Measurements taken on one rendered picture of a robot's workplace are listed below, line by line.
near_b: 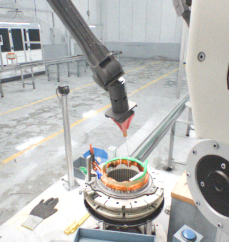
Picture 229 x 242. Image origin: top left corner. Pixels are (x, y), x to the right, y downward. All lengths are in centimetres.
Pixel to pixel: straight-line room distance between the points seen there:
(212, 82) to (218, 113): 4
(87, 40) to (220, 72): 43
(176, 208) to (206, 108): 71
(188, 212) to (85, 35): 75
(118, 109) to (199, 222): 55
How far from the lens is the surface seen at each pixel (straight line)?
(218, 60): 31
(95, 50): 67
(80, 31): 66
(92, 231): 82
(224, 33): 31
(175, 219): 106
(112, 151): 100
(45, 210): 132
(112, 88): 72
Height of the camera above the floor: 165
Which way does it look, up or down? 21 degrees down
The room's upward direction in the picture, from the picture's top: straight up
